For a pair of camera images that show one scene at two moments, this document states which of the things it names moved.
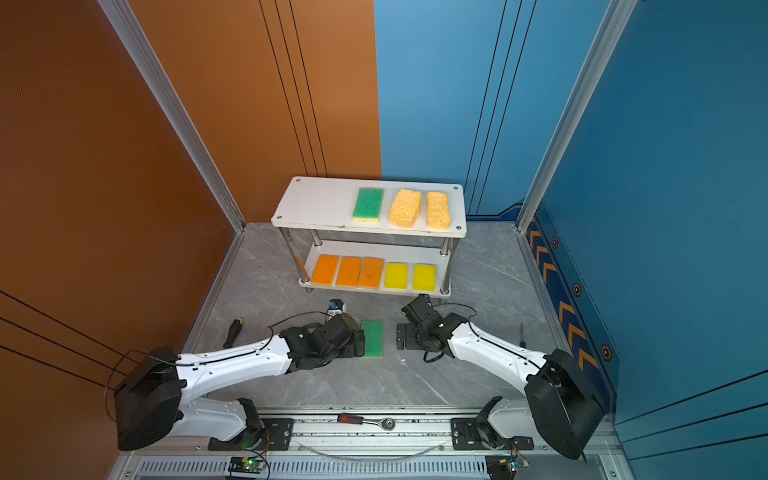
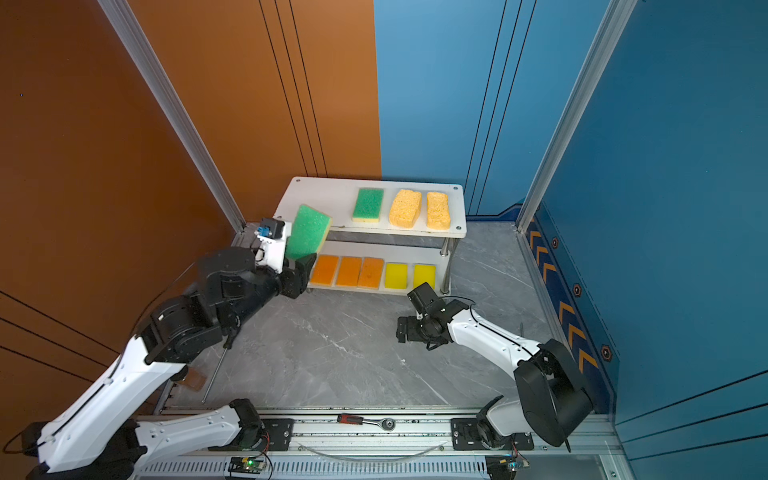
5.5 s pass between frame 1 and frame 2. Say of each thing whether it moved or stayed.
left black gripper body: moved
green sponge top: stayed
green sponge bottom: moved
